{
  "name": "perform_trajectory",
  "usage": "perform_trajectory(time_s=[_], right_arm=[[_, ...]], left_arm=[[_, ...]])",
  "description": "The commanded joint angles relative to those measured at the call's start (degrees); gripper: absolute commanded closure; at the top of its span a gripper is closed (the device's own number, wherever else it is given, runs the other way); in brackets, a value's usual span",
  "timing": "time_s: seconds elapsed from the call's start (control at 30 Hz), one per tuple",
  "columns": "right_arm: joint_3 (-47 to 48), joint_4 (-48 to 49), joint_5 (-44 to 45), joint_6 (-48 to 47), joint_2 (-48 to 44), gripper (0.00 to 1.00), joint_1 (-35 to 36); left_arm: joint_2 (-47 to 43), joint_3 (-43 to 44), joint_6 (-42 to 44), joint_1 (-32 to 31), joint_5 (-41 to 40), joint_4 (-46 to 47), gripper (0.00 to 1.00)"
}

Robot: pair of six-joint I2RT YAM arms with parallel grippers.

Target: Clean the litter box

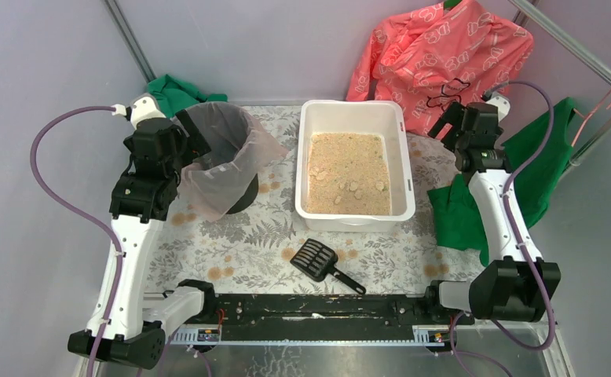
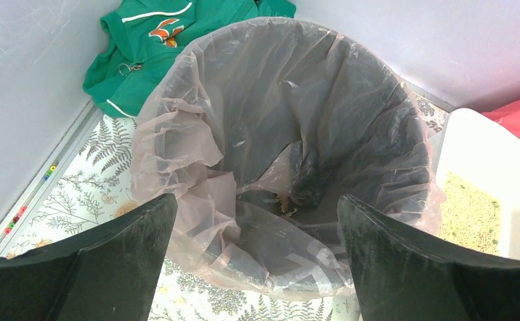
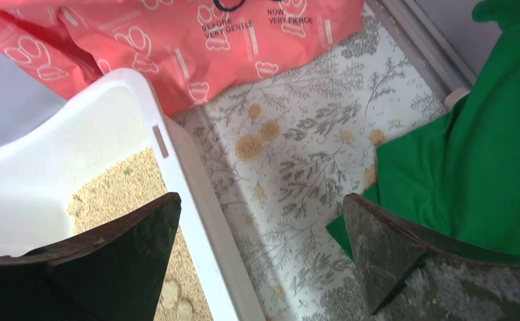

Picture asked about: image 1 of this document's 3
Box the black litter scoop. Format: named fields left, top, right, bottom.
left=290, top=238, right=367, bottom=295

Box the floral table mat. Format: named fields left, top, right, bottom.
left=146, top=106, right=482, bottom=294

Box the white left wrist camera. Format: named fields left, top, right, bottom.
left=126, top=94, right=166, bottom=129

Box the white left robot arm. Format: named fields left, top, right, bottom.
left=68, top=111, right=216, bottom=370

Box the pink patterned garment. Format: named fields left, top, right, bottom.
left=346, top=1, right=534, bottom=136

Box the black trash bin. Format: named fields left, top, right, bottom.
left=178, top=102, right=258, bottom=221

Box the pink plastic bin liner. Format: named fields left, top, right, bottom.
left=173, top=102, right=287, bottom=221

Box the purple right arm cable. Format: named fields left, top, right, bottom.
left=448, top=80, right=558, bottom=377

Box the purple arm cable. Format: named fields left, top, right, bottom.
left=448, top=80, right=558, bottom=377
left=29, top=105, right=127, bottom=377

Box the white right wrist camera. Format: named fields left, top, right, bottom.
left=481, top=91, right=510, bottom=122

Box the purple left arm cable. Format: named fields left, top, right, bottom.
left=29, top=105, right=127, bottom=377

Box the green shirt on right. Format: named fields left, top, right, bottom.
left=428, top=97, right=576, bottom=266

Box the green shirt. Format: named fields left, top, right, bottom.
left=428, top=97, right=576, bottom=266
left=145, top=75, right=228, bottom=118

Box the metal clothes rack bar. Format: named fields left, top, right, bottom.
left=509, top=0, right=611, bottom=169

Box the green shirt back left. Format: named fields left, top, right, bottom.
left=145, top=75, right=228, bottom=118

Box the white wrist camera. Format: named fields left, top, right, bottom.
left=126, top=94, right=166, bottom=129
left=481, top=91, right=510, bottom=122

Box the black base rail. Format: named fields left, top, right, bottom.
left=174, top=294, right=453, bottom=347

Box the beige cat litter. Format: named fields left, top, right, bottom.
left=305, top=133, right=391, bottom=216

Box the white litter box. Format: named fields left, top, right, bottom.
left=295, top=100, right=415, bottom=232

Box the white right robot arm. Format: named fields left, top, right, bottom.
left=428, top=102, right=561, bottom=322

